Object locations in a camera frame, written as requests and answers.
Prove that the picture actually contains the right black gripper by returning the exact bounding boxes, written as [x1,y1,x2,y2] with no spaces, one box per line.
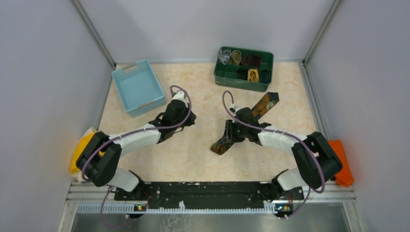
[221,119,248,143]

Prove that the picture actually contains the brown blue floral tie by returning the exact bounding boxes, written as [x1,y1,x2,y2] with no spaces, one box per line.
[210,92,279,155]

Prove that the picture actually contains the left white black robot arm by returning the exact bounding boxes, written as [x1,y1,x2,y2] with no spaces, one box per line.
[75,100,196,200]

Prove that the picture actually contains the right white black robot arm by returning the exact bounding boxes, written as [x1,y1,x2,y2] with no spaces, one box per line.
[227,107,343,199]

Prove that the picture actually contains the light blue plastic basket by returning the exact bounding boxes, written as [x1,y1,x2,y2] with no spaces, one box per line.
[112,60,166,117]

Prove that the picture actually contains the yellow patterned rolled tie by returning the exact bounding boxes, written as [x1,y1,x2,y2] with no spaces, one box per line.
[247,69,260,83]

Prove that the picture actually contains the dark green rolled tie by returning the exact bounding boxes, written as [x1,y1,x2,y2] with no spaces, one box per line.
[259,70,271,84]

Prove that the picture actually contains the green compartment organizer box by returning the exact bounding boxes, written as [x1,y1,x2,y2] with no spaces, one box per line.
[214,46,274,92]

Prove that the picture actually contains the dark red rolled tie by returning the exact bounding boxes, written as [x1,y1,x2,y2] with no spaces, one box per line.
[240,54,262,68]

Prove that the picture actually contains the grey rolled tie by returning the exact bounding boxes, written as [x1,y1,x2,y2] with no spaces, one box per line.
[218,48,232,65]

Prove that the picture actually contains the tan rolled tie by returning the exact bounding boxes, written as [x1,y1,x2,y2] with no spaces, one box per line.
[229,50,242,65]

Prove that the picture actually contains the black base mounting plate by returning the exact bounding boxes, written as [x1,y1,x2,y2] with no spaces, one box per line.
[114,181,305,210]

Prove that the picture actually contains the orange cloth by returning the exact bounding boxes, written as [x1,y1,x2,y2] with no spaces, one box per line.
[328,140,354,188]

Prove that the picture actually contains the white cloth under yellow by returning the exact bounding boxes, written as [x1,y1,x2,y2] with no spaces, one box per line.
[73,127,97,182]

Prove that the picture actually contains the grey slotted cable duct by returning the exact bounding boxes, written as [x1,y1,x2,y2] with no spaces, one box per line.
[77,203,277,214]

